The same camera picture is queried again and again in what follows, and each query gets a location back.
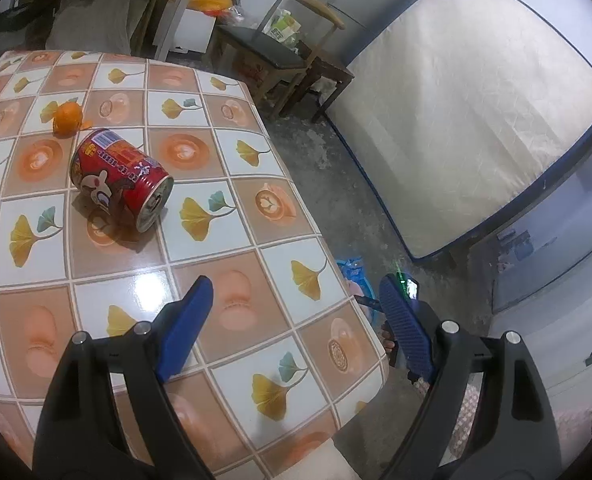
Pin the white mattress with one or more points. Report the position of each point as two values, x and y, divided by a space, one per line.
465 110

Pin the white cabinet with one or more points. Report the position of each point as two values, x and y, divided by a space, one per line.
575 360

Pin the green white packet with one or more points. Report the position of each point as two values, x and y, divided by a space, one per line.
283 26

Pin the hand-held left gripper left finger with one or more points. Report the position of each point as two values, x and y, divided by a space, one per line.
186 325

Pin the tile pattern tablecloth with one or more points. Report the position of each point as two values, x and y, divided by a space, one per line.
126 270

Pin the dark wooden stool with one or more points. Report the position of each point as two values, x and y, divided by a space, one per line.
326 67

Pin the red printed carton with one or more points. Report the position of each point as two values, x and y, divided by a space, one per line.
252 67

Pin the clear bag with items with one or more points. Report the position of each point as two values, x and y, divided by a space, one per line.
232 11

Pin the red drink can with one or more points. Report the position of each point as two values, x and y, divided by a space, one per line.
116 175

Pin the small orange fruit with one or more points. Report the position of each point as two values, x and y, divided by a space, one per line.
68 119

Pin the beige cushion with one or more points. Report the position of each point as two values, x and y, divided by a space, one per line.
91 22

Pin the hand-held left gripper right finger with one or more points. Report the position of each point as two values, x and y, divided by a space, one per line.
405 325

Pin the pink patterned plastic bag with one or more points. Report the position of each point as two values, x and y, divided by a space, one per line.
360 292

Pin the wooden chair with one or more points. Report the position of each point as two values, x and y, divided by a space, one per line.
271 55

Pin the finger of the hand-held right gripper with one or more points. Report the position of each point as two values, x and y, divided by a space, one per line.
368 302

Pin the white box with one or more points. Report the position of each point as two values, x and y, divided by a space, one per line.
196 30

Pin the grey panel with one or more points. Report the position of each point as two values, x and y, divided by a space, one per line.
555 240

